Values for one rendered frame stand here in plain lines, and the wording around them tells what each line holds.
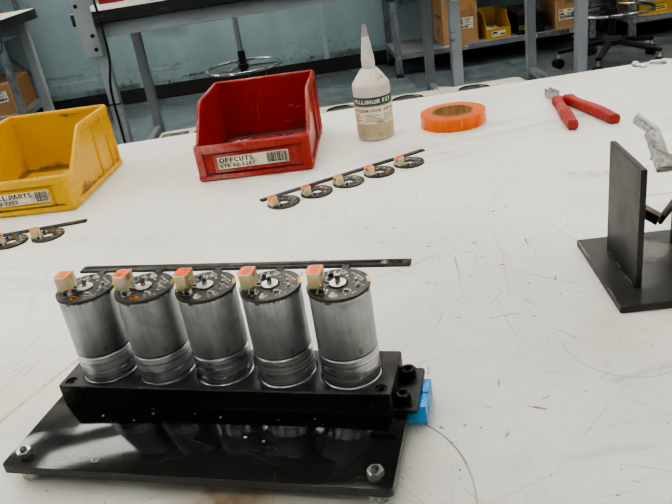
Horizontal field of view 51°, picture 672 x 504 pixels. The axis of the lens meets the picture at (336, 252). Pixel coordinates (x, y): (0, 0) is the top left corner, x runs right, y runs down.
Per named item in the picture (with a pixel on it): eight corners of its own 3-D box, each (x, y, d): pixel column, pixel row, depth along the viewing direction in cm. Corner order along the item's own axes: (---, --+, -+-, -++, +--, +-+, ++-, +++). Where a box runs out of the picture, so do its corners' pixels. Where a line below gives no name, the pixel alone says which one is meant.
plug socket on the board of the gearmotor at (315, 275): (327, 289, 27) (324, 273, 27) (306, 289, 27) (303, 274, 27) (332, 279, 28) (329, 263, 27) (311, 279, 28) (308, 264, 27)
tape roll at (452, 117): (490, 128, 62) (490, 114, 62) (423, 136, 63) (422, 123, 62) (481, 110, 68) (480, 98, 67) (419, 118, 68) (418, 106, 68)
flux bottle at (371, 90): (356, 143, 64) (341, 30, 59) (360, 131, 67) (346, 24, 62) (393, 139, 63) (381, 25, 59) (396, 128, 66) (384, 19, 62)
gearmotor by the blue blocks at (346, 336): (378, 408, 28) (362, 297, 26) (319, 406, 29) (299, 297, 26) (388, 371, 30) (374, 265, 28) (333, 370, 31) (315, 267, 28)
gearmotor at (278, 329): (311, 406, 29) (290, 298, 26) (255, 404, 29) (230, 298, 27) (325, 370, 31) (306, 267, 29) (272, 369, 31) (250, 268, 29)
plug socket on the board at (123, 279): (132, 291, 29) (127, 277, 29) (113, 292, 29) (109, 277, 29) (141, 282, 30) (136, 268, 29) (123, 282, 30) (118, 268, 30)
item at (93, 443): (419, 386, 31) (417, 364, 30) (395, 513, 25) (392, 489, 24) (99, 378, 35) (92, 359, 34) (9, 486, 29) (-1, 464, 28)
